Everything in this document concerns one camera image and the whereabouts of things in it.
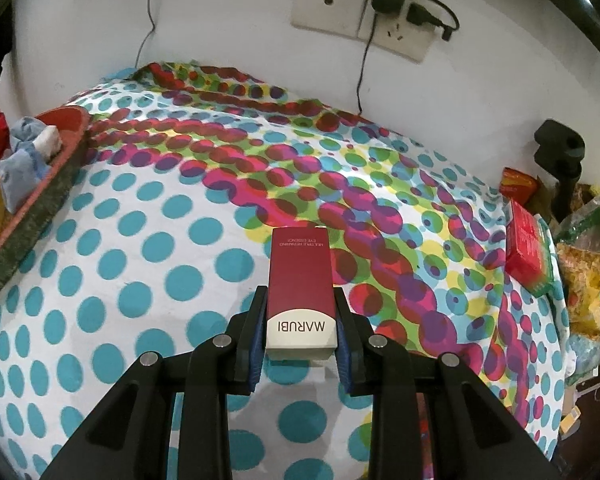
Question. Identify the orange snack bag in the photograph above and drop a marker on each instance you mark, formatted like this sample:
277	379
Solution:
518	186

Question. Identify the black clamp stand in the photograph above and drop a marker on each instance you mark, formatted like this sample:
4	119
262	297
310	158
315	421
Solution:
560	153

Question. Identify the white power socket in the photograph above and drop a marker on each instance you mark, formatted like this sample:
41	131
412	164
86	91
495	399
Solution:
395	34

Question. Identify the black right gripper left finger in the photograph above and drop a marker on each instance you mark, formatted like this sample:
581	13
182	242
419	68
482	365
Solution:
127	435

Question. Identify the red Marubi box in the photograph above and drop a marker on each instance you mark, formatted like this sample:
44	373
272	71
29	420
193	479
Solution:
301	309

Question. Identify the blue white sock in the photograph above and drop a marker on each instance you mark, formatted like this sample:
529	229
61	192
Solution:
32	145

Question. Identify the red green box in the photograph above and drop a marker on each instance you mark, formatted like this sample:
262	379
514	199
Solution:
527	252

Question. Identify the black plug with cable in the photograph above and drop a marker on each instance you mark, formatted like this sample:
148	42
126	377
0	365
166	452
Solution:
418	15

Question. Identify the colourful polka dot bedsheet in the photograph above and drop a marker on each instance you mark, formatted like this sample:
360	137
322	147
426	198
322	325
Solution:
166	233

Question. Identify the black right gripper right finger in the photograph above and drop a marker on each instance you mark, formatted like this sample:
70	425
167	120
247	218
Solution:
472	435

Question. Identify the white wall socket plate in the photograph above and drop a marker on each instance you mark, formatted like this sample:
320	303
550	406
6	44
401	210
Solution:
335	17

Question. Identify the yellow snack bag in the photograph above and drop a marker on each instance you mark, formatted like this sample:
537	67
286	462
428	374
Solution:
578	248

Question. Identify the round red tray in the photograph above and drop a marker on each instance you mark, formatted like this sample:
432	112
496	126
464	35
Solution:
22	230

